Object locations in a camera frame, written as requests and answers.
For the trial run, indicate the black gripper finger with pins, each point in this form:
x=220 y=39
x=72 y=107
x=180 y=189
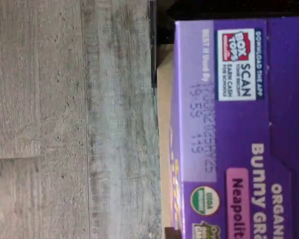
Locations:
x=173 y=234

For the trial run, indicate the purple Annie's box pink patch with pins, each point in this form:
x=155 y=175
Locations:
x=239 y=124

